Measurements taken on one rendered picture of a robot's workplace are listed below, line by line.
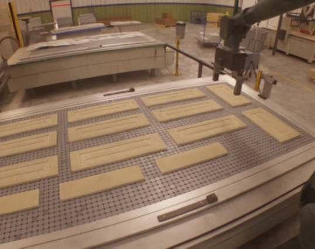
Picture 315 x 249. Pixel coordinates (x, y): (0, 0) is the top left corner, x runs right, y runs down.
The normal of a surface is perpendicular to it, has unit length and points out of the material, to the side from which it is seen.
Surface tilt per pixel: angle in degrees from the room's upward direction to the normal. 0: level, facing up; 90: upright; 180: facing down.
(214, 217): 0
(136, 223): 0
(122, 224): 0
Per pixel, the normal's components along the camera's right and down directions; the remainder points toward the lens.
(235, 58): 0.33, 0.51
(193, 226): 0.00, -0.84
